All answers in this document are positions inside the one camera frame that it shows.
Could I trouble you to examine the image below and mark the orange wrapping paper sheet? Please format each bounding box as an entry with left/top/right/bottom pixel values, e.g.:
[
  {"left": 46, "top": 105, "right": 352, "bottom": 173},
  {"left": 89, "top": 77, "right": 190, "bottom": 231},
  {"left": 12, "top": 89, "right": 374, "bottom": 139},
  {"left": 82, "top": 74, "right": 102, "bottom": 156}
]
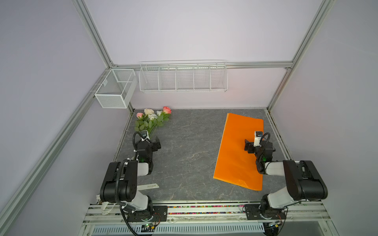
[{"left": 213, "top": 113, "right": 264, "bottom": 191}]

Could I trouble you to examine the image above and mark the dark pink fake rose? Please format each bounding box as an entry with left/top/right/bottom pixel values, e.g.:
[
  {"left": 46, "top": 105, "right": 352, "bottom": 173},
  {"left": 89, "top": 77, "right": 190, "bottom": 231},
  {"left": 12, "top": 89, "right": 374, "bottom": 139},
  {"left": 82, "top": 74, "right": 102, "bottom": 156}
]
[{"left": 145, "top": 106, "right": 172, "bottom": 138}]

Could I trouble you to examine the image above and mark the white fake rose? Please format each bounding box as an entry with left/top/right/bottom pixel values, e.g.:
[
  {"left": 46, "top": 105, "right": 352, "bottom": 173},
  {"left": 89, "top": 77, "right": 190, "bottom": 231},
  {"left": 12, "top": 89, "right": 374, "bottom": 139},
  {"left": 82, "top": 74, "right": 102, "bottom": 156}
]
[{"left": 144, "top": 109, "right": 163, "bottom": 135}]

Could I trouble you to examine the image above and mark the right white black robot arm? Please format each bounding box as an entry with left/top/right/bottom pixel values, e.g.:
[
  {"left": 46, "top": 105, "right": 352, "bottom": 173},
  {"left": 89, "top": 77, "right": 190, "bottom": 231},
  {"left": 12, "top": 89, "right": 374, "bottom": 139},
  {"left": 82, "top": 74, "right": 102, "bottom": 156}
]
[{"left": 243, "top": 131, "right": 328, "bottom": 220}]

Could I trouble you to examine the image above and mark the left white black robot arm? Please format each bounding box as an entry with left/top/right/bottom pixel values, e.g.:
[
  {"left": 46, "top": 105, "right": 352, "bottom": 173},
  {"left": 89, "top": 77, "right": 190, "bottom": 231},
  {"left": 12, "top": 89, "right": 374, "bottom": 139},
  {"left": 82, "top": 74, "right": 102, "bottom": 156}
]
[{"left": 99, "top": 130, "right": 161, "bottom": 236}]

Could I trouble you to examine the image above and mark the cream fake rose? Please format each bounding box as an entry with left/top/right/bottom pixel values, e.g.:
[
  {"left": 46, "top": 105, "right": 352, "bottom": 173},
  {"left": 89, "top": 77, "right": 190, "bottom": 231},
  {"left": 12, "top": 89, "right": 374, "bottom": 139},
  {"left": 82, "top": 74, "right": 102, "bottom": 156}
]
[{"left": 144, "top": 109, "right": 156, "bottom": 133}]

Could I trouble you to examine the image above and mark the white printed ribbon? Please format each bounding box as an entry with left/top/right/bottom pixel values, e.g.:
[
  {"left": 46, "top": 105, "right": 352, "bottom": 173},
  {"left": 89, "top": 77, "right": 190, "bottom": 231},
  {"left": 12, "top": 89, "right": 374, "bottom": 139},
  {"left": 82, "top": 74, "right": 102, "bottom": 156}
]
[{"left": 96, "top": 183, "right": 159, "bottom": 215}]

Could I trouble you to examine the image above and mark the white mesh box basket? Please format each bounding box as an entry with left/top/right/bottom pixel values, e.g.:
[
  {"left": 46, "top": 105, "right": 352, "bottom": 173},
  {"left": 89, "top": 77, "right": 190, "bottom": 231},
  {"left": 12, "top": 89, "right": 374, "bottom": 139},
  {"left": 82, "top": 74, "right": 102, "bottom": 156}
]
[{"left": 94, "top": 69, "right": 137, "bottom": 109}]

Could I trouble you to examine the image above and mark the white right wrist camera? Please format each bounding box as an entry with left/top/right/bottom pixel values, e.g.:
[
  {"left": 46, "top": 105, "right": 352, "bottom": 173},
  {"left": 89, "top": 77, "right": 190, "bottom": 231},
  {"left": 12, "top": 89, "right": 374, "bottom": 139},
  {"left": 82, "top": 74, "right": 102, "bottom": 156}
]
[{"left": 254, "top": 131, "right": 264, "bottom": 147}]

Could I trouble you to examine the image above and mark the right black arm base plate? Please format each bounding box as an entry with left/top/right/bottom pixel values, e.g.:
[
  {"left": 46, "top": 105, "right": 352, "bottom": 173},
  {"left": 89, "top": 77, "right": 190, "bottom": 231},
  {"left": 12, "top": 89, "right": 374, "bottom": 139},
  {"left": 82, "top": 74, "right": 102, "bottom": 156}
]
[{"left": 243, "top": 204, "right": 286, "bottom": 220}]

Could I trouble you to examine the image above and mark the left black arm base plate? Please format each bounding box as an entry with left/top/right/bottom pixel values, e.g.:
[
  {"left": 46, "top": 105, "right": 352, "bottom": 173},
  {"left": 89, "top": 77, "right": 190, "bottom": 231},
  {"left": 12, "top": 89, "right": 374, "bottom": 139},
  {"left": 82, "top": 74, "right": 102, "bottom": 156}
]
[{"left": 127, "top": 205, "right": 168, "bottom": 222}]

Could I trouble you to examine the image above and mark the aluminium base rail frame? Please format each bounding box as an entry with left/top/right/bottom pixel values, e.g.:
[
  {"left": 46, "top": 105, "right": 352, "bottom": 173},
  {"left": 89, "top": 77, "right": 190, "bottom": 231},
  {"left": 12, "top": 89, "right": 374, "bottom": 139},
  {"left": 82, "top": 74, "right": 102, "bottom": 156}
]
[{"left": 79, "top": 201, "right": 339, "bottom": 236}]

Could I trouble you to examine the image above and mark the white slotted cable duct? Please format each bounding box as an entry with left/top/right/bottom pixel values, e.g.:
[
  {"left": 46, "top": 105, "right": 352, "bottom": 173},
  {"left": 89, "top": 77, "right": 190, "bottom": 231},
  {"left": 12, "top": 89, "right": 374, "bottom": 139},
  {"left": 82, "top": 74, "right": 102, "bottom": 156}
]
[{"left": 90, "top": 222, "right": 265, "bottom": 236}]

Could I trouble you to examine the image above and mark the white wire shelf basket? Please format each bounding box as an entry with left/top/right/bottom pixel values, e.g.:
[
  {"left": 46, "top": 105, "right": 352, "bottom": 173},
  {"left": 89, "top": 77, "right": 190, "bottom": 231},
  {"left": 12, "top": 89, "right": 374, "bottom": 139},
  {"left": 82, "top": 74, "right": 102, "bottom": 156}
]
[{"left": 139, "top": 60, "right": 228, "bottom": 92}]

